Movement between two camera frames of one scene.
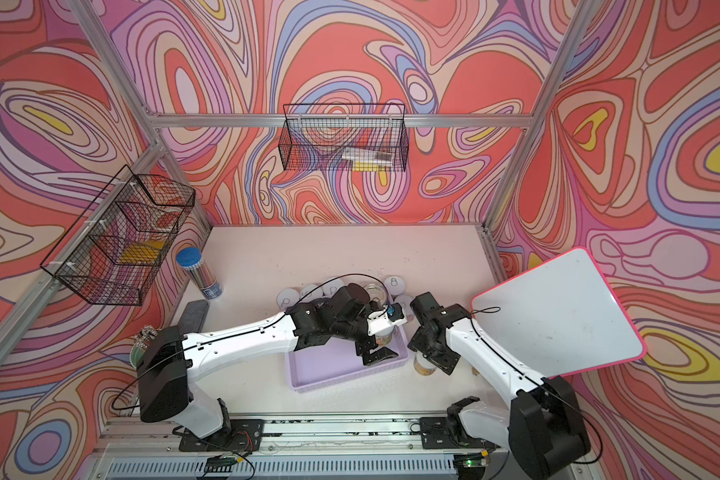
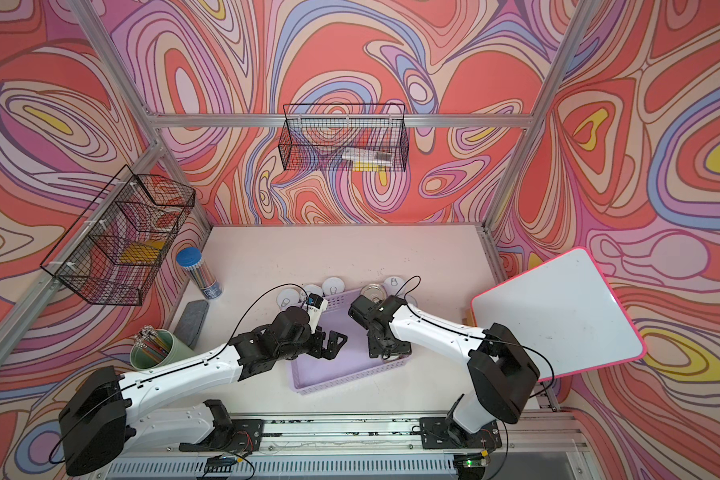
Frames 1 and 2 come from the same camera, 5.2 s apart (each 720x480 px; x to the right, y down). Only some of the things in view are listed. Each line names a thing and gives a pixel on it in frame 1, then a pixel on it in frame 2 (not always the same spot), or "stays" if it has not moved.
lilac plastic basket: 337,360 stays
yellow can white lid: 394,284 stays
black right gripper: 448,361 → 376,350
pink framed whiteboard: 561,317 stays
